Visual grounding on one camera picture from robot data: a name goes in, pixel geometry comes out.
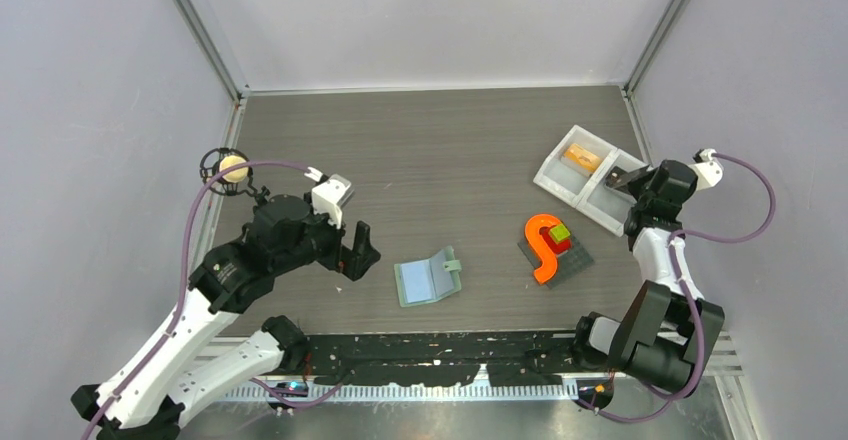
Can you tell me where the white two-compartment tray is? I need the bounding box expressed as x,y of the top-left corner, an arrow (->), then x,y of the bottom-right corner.
533,125 -> 646,237

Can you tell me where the black credit card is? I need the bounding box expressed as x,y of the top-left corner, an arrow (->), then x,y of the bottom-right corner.
604,165 -> 653,193

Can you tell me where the orange curved toy piece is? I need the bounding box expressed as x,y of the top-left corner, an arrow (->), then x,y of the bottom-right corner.
524,214 -> 562,285

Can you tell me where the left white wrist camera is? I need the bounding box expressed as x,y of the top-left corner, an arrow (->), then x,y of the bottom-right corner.
310,173 -> 354,230

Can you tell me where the green leather card holder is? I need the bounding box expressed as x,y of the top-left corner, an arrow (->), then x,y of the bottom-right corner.
394,246 -> 462,308

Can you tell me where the aluminium rail frame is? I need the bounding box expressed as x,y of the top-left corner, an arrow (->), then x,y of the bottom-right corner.
192,334 -> 743,404

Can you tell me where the orange card in tray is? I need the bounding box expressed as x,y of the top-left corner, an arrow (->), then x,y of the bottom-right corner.
562,143 -> 603,175

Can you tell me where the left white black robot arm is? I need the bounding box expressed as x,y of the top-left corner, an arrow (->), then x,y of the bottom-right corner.
71,186 -> 381,439

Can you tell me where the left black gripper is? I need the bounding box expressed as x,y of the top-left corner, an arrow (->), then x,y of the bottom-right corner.
272,192 -> 380,279

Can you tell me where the red toy block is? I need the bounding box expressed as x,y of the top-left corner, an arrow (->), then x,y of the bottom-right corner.
542,229 -> 572,255

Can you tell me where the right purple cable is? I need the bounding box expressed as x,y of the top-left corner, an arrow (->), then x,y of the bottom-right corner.
576,152 -> 776,425

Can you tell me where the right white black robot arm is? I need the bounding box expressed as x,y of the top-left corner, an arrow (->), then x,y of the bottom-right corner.
570,155 -> 725,399

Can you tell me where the green toy block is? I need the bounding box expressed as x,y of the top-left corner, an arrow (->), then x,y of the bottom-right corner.
547,223 -> 571,245

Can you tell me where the purple cable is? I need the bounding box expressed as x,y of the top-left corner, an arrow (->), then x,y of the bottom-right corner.
576,152 -> 776,425
79,159 -> 326,440

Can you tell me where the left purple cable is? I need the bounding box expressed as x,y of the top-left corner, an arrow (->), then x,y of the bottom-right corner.
79,159 -> 326,440

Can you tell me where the microphone with black shock mount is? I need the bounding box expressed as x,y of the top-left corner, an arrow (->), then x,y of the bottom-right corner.
199,147 -> 270,208

